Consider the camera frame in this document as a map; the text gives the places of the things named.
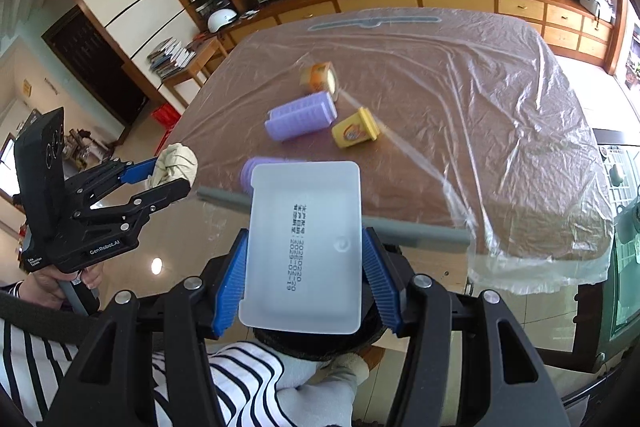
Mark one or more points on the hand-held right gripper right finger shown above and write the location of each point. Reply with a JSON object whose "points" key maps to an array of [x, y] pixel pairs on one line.
{"points": [[382, 287]]}

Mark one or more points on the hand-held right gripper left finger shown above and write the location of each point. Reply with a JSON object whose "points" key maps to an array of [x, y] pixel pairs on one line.
{"points": [[232, 287]]}

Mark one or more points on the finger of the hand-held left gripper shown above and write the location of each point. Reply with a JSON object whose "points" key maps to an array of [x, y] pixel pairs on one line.
{"points": [[160, 197], [137, 171]]}

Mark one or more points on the white cloth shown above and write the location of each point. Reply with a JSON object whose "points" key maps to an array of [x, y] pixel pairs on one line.
{"points": [[175, 162]]}

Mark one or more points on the white plastic tray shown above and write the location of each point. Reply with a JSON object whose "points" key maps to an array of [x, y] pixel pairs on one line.
{"points": [[280, 267]]}

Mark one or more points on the person's left hand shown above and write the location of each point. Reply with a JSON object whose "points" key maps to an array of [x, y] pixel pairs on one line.
{"points": [[47, 279]]}

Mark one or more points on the striped shirt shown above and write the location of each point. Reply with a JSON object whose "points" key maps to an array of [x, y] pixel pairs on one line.
{"points": [[245, 377]]}

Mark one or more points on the dark round object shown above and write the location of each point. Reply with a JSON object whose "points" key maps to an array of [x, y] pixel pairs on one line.
{"points": [[310, 344]]}

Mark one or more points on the stack of books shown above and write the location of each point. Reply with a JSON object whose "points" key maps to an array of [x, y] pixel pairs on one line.
{"points": [[170, 57]]}

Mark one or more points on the pale grey cloth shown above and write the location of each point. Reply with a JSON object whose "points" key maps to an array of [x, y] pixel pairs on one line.
{"points": [[315, 387]]}

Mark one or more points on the dark wooden door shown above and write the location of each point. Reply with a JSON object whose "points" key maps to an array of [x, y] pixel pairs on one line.
{"points": [[95, 57]]}

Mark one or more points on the small wooden side table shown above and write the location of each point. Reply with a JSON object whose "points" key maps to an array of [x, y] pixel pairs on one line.
{"points": [[210, 49]]}

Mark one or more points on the yellow plastic cup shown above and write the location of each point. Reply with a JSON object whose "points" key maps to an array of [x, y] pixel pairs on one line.
{"points": [[350, 129]]}

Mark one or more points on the white helmet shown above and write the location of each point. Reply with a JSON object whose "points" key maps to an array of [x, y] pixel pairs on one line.
{"points": [[222, 19]]}

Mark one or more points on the orange plastic cup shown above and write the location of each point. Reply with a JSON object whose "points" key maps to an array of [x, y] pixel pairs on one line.
{"points": [[317, 77]]}

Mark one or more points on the clear plastic sheet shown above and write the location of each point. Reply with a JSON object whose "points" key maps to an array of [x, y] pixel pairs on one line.
{"points": [[475, 107]]}

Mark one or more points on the green glass table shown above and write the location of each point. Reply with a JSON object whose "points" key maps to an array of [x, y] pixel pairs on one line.
{"points": [[625, 257]]}

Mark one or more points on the grey box device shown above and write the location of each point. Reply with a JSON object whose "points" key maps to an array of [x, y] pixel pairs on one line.
{"points": [[595, 2]]}

